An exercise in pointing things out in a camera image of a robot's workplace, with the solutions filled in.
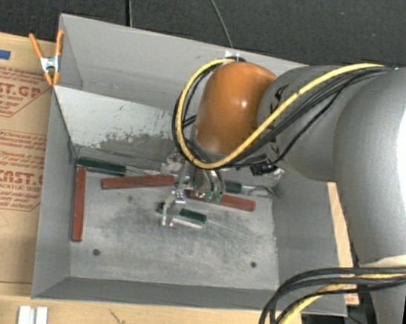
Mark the dark green block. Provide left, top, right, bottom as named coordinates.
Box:
left=222, top=180, right=245, bottom=196
left=74, top=156, right=129, bottom=177
left=153, top=200, right=209, bottom=231

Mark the black cylinder on white bracket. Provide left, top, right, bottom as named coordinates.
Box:
left=248, top=157, right=286, bottom=182

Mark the grey metal bin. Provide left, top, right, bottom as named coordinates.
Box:
left=20, top=13, right=385, bottom=324

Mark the red-brown flat block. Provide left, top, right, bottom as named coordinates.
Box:
left=66, top=166, right=94, bottom=244
left=99, top=165, right=177, bottom=200
left=183, top=188, right=258, bottom=214

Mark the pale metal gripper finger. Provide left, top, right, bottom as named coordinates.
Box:
left=158, top=198, right=181, bottom=229
left=170, top=189, right=189, bottom=208

